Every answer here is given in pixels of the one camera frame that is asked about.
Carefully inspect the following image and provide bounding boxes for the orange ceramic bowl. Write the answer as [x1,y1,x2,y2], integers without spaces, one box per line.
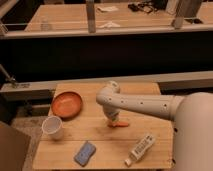
[51,92,83,119]

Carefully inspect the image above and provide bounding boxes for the white plastic bottle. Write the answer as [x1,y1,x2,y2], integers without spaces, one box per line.
[124,134,155,167]

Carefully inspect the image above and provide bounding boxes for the blue sponge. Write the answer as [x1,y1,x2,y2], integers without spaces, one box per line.
[74,141,96,167]

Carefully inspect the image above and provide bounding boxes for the clear plastic bottle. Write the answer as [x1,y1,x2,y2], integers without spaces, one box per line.
[40,18,51,31]

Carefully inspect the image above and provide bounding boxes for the grey metal post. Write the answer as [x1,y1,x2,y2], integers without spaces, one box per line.
[86,0,96,33]
[172,0,203,30]

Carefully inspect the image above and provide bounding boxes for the white crumpled paper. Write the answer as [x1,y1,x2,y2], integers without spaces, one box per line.
[98,21,121,28]

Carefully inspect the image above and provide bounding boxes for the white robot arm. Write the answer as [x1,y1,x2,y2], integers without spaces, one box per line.
[96,81,213,171]

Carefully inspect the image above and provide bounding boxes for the black cables bundle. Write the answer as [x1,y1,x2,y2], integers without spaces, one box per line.
[127,0,167,15]

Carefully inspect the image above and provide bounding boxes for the white paper cup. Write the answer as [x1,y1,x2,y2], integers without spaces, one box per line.
[42,115,63,140]

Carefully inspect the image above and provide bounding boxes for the grey metal post right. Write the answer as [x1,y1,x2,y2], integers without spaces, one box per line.
[172,0,203,30]

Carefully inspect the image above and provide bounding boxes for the orange pepper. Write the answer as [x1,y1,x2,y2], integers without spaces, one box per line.
[107,121,129,128]

